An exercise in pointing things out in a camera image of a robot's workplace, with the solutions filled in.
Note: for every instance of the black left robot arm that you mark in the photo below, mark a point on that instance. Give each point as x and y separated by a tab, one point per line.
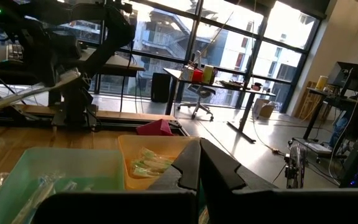
113	34

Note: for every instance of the red container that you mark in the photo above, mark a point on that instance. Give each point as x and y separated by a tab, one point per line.
198	76

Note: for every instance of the dark background desk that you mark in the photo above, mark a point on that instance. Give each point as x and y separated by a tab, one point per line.
315	112

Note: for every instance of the person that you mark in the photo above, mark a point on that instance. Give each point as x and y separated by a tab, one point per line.
339	127

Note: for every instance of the black computer mouse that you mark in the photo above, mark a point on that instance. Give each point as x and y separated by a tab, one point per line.
8	64

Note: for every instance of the black desk monitor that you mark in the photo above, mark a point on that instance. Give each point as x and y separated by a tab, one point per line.
346	74

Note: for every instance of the yellow cylinder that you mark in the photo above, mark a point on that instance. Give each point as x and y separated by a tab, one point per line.
322	82

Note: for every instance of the black floor fan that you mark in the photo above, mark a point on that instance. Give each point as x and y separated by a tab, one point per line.
294	165

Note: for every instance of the silver keyboard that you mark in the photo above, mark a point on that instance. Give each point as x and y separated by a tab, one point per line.
15	51

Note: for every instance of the dark window frame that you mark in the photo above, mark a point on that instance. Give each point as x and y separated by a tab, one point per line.
194	31

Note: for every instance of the white container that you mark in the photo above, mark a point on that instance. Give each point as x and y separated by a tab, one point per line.
187	74

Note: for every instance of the cardboard box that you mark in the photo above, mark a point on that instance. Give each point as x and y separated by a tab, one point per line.
264	109

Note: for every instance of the green translucent plastic bin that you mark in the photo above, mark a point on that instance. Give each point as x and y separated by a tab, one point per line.
73	161

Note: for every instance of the wooden crate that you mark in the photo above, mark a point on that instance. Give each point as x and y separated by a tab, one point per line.
304	102

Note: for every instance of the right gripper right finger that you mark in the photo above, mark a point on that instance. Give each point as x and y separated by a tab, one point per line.
244	205

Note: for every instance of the black computer tower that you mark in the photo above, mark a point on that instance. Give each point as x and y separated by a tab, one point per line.
160	87

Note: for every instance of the grey office chair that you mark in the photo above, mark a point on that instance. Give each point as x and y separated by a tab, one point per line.
202	91

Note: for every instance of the black-legged background desk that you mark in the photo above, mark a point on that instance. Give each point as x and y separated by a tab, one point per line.
247	109

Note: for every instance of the magenta plastic bin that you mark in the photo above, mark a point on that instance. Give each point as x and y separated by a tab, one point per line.
155	128

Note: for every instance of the yellow container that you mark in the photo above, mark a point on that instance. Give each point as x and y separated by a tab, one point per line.
208	74

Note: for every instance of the orange plastic bin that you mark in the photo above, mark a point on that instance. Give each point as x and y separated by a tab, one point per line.
126	161

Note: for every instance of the black side desk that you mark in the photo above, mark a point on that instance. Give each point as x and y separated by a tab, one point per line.
113	67

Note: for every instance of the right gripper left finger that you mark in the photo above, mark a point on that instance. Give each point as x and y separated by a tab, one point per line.
166	205

